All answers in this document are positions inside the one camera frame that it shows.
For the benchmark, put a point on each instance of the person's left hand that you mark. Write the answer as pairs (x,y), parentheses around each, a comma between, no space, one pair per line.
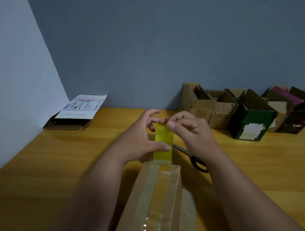
(135,142)

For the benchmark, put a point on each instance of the person's right hand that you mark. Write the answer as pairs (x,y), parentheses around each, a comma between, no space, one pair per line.
(197,138)

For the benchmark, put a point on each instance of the black scissors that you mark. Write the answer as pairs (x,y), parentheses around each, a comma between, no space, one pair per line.
(197,163)

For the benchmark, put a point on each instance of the yellow tape roll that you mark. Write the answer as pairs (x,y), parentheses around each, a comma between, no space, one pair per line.
(163,135)

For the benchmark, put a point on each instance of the plain brown carton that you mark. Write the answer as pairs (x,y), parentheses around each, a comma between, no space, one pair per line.
(200,104)

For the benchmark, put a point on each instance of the brown carton with label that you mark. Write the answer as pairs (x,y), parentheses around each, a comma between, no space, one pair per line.
(222,114)

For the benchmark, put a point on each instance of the green box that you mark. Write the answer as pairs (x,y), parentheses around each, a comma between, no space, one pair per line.
(252,119)

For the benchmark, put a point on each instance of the black box white label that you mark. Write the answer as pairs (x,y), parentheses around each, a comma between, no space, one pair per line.
(78,108)

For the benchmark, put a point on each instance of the small brown cardboard box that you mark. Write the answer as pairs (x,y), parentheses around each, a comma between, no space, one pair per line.
(280,111)

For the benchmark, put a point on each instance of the pink and black carton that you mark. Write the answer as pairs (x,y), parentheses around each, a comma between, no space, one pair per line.
(290,119)

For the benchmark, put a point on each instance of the person's left forearm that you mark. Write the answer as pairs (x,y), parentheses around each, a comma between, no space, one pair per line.
(90,200)

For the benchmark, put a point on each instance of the person's right forearm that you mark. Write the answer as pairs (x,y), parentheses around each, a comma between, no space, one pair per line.
(247,202)

